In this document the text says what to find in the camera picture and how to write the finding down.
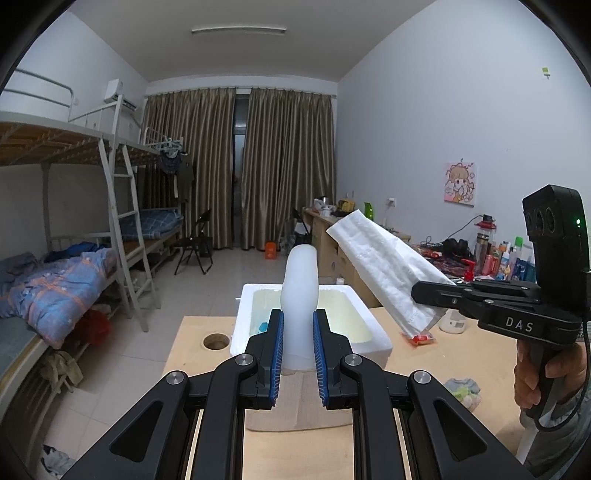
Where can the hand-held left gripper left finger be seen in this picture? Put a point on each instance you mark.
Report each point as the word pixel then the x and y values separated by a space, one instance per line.
pixel 276 360

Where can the black folding chair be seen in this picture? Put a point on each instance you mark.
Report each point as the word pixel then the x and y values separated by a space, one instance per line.
pixel 198 244
pixel 302 228

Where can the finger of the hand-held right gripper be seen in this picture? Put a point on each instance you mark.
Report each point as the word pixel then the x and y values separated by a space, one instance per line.
pixel 443 295

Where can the white foam box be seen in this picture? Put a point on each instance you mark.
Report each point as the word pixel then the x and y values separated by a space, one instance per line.
pixel 341 314

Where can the black headphones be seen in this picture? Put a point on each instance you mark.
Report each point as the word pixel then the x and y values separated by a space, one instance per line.
pixel 455 248

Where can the cartoon wall poster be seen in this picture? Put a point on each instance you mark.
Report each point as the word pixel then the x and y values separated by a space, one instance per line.
pixel 460 182

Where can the red snack packet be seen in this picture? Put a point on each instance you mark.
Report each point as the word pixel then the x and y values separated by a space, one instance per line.
pixel 422 340

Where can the white metal bunk bed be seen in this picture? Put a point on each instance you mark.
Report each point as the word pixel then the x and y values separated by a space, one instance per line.
pixel 41 138
pixel 152 152

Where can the floral patterned sock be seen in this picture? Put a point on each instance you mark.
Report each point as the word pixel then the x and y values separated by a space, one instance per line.
pixel 468 400

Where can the blue checked mattress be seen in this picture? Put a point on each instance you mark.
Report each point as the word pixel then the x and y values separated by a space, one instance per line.
pixel 152 224

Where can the beige crumpled cloth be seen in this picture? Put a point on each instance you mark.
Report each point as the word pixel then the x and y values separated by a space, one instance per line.
pixel 60 371

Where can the dark patterned desk mat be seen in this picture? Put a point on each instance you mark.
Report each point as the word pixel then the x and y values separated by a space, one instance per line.
pixel 438 265

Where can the person's right hand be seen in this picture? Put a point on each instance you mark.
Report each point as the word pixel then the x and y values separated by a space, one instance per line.
pixel 565 374

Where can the white bunk bed ladder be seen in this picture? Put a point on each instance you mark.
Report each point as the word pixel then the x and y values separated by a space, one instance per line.
pixel 124 217

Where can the clear bottle with red lid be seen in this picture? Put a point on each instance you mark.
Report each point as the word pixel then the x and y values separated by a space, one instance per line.
pixel 485 244

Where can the crumpled grey white cloth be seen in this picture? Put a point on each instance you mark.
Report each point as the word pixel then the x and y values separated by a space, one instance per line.
pixel 57 461

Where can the white air conditioner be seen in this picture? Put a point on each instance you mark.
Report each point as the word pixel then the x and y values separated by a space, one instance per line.
pixel 117 94

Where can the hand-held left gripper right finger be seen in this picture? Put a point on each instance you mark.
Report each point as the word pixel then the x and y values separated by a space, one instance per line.
pixel 319 360

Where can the blue plaid blanket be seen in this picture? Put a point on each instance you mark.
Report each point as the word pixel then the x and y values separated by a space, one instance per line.
pixel 60 295

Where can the person's right forearm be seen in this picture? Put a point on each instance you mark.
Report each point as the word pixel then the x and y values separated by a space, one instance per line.
pixel 563 438

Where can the yellow box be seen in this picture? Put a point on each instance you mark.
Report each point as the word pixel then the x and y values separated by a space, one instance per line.
pixel 345 206

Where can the row of toiletry bottles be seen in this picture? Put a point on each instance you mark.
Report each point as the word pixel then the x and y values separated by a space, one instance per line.
pixel 512 263

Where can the orange stool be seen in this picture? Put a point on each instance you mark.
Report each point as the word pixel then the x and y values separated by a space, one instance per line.
pixel 271 250

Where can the ceiling tube light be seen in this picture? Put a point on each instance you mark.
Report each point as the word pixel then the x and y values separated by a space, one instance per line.
pixel 238 30

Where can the brown curtain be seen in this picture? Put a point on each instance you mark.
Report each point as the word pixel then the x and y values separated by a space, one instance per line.
pixel 194 166
pixel 286 166

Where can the dark hanging clothes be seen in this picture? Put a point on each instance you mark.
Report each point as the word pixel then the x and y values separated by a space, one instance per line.
pixel 178 175

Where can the white lotion pump bottle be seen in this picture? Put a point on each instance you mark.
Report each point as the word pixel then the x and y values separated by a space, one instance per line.
pixel 452 323

